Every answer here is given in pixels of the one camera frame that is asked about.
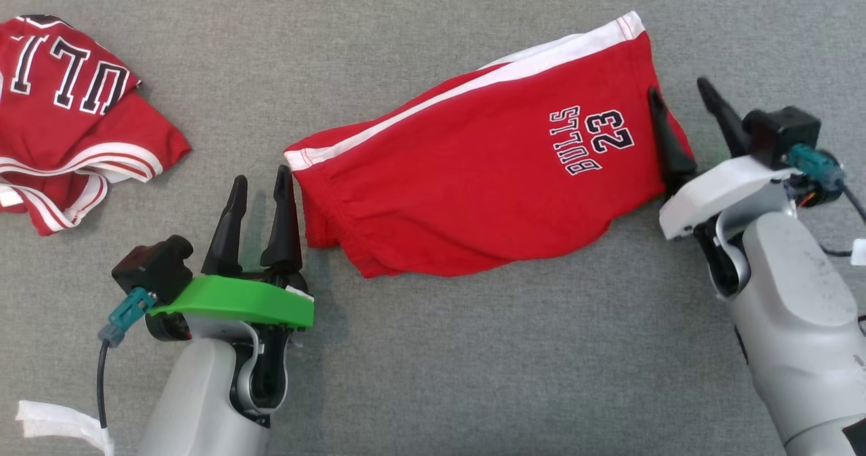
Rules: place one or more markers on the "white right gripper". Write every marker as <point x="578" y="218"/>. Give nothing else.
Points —
<point x="717" y="189"/>

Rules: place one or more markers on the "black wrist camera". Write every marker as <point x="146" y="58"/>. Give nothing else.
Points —
<point x="781" y="134"/>
<point x="152" y="270"/>

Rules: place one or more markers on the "red Bulls jersey white trim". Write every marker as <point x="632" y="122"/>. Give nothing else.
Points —
<point x="67" y="124"/>

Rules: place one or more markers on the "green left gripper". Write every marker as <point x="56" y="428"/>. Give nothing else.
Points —
<point x="237" y="300"/>

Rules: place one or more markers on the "red Bulls 23 shorts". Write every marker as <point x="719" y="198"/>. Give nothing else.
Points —
<point x="487" y="172"/>

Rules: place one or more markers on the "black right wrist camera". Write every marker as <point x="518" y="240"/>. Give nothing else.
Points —
<point x="781" y="134"/>

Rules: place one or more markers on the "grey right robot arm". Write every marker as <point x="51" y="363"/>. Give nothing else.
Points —
<point x="798" y="321"/>

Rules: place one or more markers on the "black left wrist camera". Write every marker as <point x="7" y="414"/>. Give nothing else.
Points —
<point x="152" y="270"/>

